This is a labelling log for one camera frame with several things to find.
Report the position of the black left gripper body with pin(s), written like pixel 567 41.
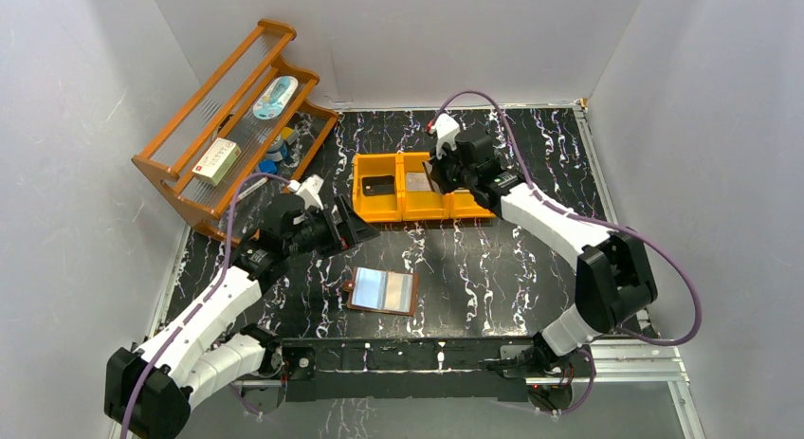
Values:
pixel 338 221

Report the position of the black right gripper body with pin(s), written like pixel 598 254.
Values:
pixel 449 174

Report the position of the orange leather card holder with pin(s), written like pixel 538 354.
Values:
pixel 382 291

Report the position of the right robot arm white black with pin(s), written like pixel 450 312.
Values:
pixel 614 279

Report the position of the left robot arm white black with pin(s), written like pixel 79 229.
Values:
pixel 201 323

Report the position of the black card in bin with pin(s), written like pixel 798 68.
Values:
pixel 378 185

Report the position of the grey card in bin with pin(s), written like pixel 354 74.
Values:
pixel 418 182

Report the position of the yellow right bin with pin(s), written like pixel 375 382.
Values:
pixel 462 205

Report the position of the yellow bin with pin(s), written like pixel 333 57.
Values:
pixel 462 205
pixel 375 209
pixel 416 206

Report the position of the yellow left bin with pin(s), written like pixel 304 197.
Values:
pixel 375 209

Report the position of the white marker pen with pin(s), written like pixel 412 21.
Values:
pixel 257 184

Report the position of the blue small cube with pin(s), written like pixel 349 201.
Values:
pixel 266 167

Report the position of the yellow middle bin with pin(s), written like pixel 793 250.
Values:
pixel 416 206

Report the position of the blue white tape roll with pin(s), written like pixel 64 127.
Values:
pixel 277 152

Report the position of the orange wooden shelf rack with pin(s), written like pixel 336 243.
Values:
pixel 221 107

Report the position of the white red box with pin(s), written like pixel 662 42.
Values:
pixel 215 163

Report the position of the white blue oval case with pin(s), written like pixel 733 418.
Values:
pixel 275 98

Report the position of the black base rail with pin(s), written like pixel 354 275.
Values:
pixel 501 369

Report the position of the aluminium frame rail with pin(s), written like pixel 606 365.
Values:
pixel 625 360

